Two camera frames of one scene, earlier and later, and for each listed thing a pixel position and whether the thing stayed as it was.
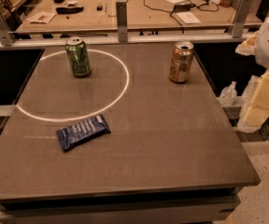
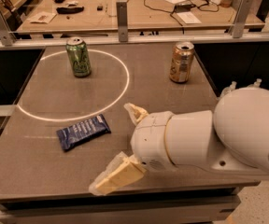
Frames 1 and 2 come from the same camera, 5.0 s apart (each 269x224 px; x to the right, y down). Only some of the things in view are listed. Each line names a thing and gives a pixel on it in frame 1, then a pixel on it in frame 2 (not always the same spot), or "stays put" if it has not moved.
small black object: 99,7 stays put
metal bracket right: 245,3 stays put
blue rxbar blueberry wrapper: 82,133 stays put
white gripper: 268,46 -> 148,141
